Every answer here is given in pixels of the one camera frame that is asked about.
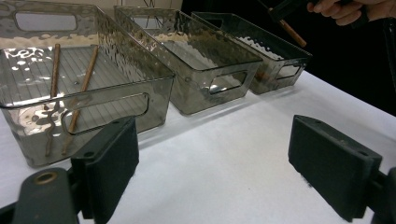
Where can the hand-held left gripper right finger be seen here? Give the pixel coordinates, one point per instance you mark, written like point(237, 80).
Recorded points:
point(334, 165)

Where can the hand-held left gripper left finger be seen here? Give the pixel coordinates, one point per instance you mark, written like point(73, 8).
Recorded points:
point(106, 161)

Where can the smoky clear plastic bin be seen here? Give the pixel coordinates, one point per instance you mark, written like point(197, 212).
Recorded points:
point(193, 46)
point(124, 62)
point(264, 40)

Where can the brown wooden chopstick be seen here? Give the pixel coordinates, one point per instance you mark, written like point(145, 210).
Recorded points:
point(55, 71)
point(88, 71)

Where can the white table cover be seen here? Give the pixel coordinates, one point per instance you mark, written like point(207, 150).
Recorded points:
point(218, 161)

